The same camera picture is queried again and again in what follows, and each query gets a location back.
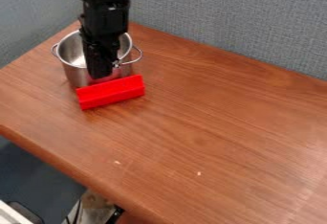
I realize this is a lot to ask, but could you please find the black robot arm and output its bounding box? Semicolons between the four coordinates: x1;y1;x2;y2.
78;0;130;79

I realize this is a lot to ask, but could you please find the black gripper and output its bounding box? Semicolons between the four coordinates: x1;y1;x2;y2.
78;0;130;79

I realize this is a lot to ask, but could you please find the white object at corner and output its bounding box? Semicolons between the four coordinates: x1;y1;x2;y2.
0;200;44;224

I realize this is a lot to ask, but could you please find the stainless steel pot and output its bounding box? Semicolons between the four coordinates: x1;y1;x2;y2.
50;31;142;88

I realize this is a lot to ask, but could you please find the red rectangular block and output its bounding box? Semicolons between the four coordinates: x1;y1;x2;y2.
74;75;145;110

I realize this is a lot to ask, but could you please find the metal table leg frame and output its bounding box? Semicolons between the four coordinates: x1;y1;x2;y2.
61;190;124;224

